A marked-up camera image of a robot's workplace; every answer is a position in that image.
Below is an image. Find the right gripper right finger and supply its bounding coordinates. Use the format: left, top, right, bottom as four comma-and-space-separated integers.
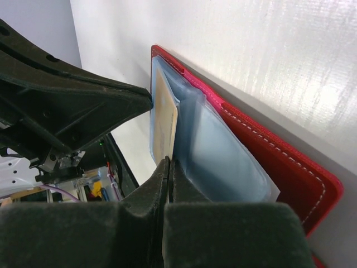
162, 161, 315, 267

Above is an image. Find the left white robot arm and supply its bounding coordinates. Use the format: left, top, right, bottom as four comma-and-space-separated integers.
1, 21, 153, 200

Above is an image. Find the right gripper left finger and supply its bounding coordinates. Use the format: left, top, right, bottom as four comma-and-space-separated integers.
1, 158, 170, 267

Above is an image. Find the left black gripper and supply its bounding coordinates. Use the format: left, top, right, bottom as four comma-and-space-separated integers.
1, 21, 152, 184

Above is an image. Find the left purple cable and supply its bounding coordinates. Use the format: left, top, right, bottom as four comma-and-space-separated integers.
41, 183, 81, 204

